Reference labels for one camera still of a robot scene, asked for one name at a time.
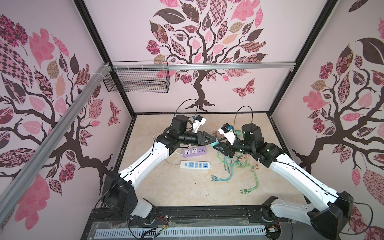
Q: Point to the white blue power strip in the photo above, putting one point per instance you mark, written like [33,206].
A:
[195,165]

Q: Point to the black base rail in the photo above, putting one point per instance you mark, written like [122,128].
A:
[207,216]

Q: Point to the green charger plug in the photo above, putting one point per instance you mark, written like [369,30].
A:
[238,133]

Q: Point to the purple power strip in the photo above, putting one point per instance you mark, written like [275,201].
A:
[194,152]

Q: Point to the white slotted cable duct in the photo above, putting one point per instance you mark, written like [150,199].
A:
[179,232]

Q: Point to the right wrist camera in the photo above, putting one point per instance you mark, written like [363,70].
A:
[228,132]

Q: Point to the back aluminium rail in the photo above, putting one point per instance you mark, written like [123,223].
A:
[221,66]

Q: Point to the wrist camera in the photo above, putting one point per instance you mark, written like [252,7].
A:
[198,122]
[228,132]

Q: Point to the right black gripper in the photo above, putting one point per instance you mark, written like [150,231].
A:
[225,146]

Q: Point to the left aluminium rail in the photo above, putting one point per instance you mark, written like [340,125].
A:
[23,180]

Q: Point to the aluminium rail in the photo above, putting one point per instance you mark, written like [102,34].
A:
[23,180]
[221,66]

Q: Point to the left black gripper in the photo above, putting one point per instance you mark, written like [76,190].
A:
[201,141]

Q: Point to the light teal charger plug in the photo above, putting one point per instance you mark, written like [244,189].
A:
[213,143]

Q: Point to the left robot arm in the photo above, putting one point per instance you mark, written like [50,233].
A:
[119,192]

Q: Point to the black wire basket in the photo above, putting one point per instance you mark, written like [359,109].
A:
[138,77]

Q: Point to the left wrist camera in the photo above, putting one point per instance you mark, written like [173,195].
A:
[198,122]

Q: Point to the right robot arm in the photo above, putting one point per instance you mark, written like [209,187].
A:
[328,211]

